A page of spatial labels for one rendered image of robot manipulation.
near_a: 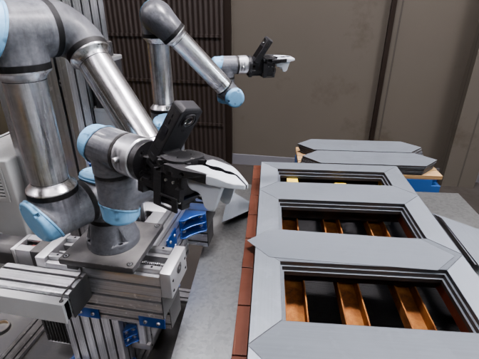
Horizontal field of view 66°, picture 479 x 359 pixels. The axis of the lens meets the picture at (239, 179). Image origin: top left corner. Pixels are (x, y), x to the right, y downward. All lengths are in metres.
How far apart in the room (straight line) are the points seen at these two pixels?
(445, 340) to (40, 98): 1.16
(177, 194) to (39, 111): 0.44
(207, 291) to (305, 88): 2.77
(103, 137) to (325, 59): 3.27
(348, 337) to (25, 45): 1.03
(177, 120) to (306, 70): 3.31
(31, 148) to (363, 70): 3.32
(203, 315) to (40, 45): 0.98
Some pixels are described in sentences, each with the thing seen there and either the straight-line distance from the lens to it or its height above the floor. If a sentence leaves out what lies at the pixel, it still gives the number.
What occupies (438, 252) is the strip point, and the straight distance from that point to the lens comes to 1.53.
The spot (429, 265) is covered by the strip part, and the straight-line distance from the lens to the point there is 1.45.
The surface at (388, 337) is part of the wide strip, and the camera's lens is 1.15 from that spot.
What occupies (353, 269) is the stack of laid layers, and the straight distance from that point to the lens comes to 1.36.
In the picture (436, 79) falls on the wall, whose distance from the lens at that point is 4.00.
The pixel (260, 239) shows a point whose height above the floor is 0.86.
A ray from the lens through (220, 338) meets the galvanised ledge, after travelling 1.31.
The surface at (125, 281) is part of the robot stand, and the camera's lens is 1.15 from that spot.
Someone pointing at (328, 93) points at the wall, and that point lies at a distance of 3.87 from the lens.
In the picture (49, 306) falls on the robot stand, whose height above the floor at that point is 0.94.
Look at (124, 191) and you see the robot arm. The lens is 0.72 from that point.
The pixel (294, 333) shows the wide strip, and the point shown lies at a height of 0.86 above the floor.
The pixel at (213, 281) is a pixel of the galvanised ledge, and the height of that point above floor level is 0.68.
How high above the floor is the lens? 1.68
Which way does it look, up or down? 26 degrees down
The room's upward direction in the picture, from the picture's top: straight up
